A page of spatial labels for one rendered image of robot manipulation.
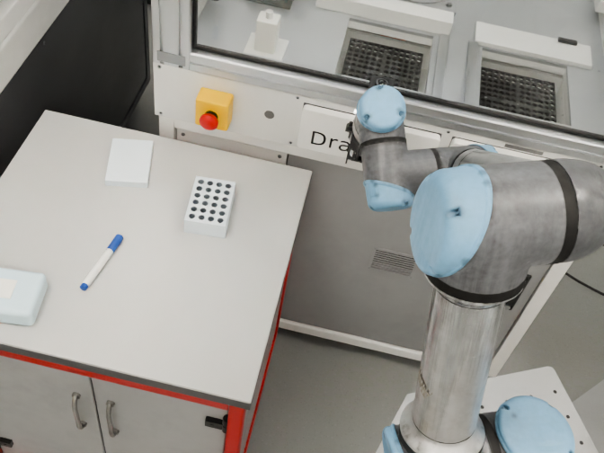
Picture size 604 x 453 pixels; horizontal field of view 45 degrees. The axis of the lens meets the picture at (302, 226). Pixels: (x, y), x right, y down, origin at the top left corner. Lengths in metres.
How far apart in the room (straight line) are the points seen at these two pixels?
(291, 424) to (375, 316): 0.38
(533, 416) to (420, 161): 0.41
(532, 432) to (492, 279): 0.35
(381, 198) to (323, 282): 0.87
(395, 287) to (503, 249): 1.20
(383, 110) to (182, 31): 0.53
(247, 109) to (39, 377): 0.68
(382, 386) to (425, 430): 1.23
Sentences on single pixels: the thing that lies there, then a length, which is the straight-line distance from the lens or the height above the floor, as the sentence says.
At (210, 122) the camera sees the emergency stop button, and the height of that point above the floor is 0.88.
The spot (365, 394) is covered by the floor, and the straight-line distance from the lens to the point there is 2.21.
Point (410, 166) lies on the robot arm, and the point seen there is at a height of 1.13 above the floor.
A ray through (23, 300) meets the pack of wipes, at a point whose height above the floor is 0.80.
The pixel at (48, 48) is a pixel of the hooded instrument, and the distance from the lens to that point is 2.01.
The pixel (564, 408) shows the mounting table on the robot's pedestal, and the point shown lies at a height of 0.76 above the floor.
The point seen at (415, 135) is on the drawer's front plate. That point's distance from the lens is 1.54.
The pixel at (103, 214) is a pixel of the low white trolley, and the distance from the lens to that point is 1.54.
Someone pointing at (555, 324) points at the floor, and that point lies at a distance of 2.56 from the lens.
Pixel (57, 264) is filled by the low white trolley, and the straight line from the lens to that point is 1.47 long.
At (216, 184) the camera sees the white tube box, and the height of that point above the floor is 0.80.
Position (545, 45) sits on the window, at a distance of 1.45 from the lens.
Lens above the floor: 1.92
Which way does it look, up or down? 50 degrees down
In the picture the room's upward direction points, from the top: 11 degrees clockwise
